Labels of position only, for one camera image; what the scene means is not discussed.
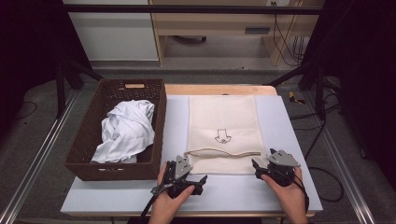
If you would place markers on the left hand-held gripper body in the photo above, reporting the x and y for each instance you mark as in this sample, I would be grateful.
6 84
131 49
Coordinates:
182 166

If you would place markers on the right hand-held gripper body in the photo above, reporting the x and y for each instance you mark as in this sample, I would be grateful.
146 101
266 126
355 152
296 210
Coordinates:
281 161

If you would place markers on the white garment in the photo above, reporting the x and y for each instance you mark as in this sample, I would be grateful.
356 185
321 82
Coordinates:
127 130

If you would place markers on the brown woven basket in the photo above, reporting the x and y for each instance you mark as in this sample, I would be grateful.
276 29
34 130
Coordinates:
90 130

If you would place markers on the person's left hand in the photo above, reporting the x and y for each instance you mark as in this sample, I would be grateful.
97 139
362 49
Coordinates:
165 208

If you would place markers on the person's right hand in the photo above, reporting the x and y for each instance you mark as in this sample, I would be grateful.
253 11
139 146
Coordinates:
291 199

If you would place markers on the light grey table mat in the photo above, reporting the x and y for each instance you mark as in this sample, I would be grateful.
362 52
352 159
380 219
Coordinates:
230 193

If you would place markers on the yellow and black tool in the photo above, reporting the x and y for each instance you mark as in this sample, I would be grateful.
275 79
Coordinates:
294 99

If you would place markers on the black metal stand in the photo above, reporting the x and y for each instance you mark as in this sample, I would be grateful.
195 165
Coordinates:
320 93
60 90

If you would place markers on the dark curtain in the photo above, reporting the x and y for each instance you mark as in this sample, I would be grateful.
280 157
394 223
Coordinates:
25 46
367 77

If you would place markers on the light wooden desk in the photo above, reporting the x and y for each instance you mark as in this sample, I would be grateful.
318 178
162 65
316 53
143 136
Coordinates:
214 23

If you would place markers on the white cabinet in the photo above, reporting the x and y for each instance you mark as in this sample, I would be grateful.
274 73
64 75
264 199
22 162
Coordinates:
115 34

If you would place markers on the aluminium rail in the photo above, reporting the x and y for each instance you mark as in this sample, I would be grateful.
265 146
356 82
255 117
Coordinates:
34 168
342 168

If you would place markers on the black horizontal frame bar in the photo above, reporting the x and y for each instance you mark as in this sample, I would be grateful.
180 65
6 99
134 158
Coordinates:
186 9

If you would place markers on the white wall socket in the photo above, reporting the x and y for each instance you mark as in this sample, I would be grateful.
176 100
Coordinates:
278 2

